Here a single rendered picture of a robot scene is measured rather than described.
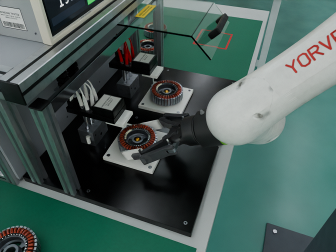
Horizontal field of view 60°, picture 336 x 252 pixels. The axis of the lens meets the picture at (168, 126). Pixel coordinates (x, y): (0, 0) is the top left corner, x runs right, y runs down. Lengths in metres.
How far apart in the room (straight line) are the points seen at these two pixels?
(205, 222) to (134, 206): 0.18
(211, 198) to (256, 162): 1.14
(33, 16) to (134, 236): 0.52
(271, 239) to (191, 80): 0.90
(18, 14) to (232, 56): 0.91
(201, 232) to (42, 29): 0.56
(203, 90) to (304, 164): 1.09
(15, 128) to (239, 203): 1.28
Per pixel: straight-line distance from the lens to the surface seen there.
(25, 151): 0.75
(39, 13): 0.63
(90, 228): 0.76
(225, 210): 1.66
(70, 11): 0.70
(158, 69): 0.98
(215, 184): 0.81
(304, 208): 1.79
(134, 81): 1.04
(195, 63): 1.27
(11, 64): 0.62
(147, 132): 0.84
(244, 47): 1.42
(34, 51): 0.65
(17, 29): 0.70
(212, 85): 1.10
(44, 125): 0.62
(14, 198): 0.87
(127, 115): 0.80
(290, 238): 1.65
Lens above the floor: 1.40
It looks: 43 degrees down
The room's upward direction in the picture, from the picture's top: straight up
